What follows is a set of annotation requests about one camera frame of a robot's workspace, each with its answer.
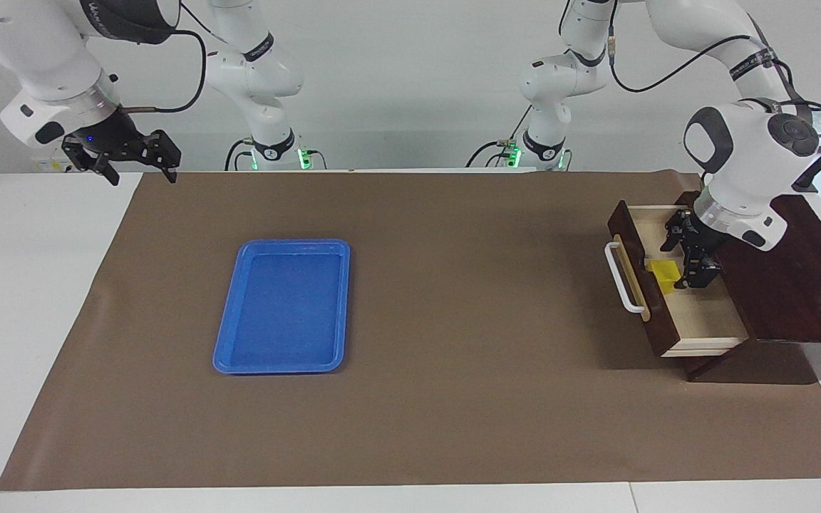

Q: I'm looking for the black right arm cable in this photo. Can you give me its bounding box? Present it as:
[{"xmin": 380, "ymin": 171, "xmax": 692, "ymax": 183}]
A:
[{"xmin": 120, "ymin": 7, "xmax": 210, "ymax": 115}]

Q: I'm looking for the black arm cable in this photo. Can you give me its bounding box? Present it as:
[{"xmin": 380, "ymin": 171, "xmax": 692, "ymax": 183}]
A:
[
  {"xmin": 120, "ymin": 7, "xmax": 210, "ymax": 115},
  {"xmin": 606, "ymin": 0, "xmax": 821, "ymax": 115}
]

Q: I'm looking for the black base cable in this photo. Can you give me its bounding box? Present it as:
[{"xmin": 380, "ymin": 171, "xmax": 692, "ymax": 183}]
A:
[
  {"xmin": 224, "ymin": 138, "xmax": 255, "ymax": 172},
  {"xmin": 465, "ymin": 105, "xmax": 533, "ymax": 169}
]

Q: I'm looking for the black velcro strap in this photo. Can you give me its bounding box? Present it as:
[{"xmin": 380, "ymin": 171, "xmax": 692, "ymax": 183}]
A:
[
  {"xmin": 79, "ymin": 0, "xmax": 182, "ymax": 45},
  {"xmin": 242, "ymin": 32, "xmax": 277, "ymax": 63},
  {"xmin": 728, "ymin": 44, "xmax": 780, "ymax": 81}
]

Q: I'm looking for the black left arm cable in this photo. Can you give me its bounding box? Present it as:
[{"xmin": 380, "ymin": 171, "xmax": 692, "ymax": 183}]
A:
[{"xmin": 606, "ymin": 0, "xmax": 821, "ymax": 115}]

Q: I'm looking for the dark wooden drawer cabinet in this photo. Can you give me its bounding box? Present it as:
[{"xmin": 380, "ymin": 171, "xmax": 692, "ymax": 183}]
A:
[{"xmin": 673, "ymin": 190, "xmax": 821, "ymax": 383}]

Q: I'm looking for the yellow cube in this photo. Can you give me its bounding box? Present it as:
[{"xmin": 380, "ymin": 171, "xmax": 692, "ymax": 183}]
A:
[{"xmin": 649, "ymin": 259, "xmax": 683, "ymax": 295}]

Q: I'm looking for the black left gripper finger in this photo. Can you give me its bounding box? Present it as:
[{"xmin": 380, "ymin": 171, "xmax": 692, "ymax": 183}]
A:
[
  {"xmin": 661, "ymin": 209, "xmax": 691, "ymax": 252},
  {"xmin": 676, "ymin": 246, "xmax": 723, "ymax": 289}
]

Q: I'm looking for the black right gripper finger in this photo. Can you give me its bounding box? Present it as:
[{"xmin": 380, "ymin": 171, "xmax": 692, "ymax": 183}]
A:
[
  {"xmin": 62, "ymin": 139, "xmax": 122, "ymax": 187},
  {"xmin": 141, "ymin": 130, "xmax": 183, "ymax": 184}
]

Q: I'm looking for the white drawer handle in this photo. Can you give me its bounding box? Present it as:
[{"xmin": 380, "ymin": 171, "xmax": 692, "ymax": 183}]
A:
[{"xmin": 604, "ymin": 242, "xmax": 648, "ymax": 314}]

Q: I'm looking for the brown table mat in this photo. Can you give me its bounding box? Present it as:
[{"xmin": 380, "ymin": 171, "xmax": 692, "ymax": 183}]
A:
[{"xmin": 0, "ymin": 170, "xmax": 821, "ymax": 492}]

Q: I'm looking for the blue plastic tray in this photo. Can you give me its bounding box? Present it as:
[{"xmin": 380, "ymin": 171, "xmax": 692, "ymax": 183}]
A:
[{"xmin": 212, "ymin": 239, "xmax": 351, "ymax": 375}]

